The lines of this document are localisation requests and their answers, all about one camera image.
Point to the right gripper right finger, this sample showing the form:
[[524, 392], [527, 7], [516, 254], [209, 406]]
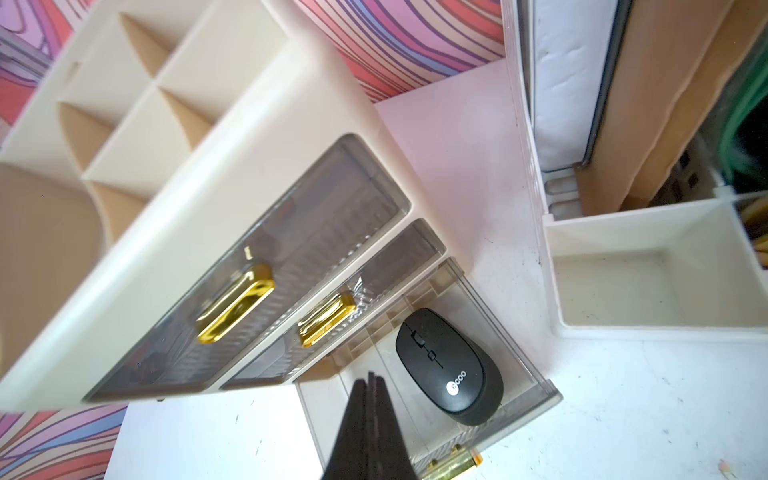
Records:
[[388, 456]]

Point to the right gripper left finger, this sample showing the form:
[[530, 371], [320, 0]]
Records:
[[349, 456]]

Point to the transparent bottom drawer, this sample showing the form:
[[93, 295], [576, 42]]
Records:
[[431, 437]]

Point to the transparent top drawer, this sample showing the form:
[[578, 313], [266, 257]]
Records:
[[329, 217]]

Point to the beige drawer organizer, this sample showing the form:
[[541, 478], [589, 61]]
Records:
[[160, 135]]

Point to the white file rack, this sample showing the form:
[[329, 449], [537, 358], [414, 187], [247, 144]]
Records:
[[682, 268]]

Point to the white book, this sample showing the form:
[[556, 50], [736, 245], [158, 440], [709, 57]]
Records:
[[569, 53]]

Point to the green folder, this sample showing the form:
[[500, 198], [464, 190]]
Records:
[[742, 148]]

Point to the brown cardboard folder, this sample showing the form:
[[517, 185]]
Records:
[[675, 61]]

